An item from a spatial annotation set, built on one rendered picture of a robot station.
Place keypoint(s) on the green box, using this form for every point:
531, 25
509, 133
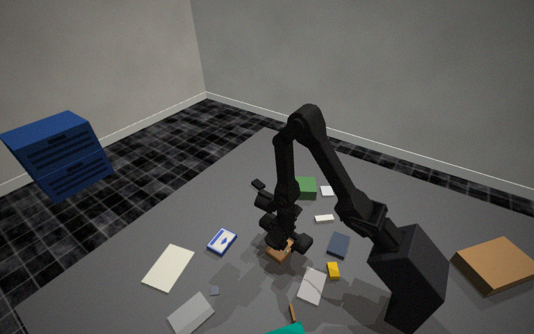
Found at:
307, 188

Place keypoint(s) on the white flat square block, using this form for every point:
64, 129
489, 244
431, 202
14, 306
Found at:
327, 191

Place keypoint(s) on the flat tan wooden box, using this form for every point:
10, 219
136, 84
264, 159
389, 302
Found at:
494, 266

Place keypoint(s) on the white rectangular block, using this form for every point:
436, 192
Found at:
324, 218

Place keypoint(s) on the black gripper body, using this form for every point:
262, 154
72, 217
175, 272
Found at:
302, 242

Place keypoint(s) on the wooden ball-in-hole puzzle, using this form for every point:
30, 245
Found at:
280, 256

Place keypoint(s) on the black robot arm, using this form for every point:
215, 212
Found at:
354, 208

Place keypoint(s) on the yellow rectangular block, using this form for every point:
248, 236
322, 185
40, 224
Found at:
332, 270

